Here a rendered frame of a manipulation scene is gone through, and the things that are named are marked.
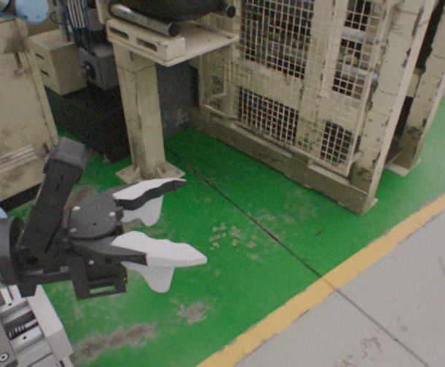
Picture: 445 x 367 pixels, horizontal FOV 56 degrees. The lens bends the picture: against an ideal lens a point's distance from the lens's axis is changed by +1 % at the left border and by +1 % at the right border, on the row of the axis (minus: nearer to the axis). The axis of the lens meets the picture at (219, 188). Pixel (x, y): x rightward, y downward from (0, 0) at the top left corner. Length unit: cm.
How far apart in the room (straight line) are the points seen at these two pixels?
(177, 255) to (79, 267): 11
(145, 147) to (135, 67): 41
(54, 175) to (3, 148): 169
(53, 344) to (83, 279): 45
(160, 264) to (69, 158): 13
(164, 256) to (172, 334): 123
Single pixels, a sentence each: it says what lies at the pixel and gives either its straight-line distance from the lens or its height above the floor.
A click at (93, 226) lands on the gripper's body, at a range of 44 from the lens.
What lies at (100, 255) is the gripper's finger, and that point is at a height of 107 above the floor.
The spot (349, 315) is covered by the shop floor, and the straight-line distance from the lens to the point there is 173.
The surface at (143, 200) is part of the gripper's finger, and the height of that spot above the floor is 105.
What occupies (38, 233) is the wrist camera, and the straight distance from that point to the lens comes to 45.
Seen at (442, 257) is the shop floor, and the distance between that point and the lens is 207.
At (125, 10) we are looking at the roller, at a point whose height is 92.
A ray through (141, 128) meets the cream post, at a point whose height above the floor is 34.
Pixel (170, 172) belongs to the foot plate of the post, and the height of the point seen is 1.
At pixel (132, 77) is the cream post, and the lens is 192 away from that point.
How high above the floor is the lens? 137
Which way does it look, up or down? 39 degrees down
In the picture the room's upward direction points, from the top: straight up
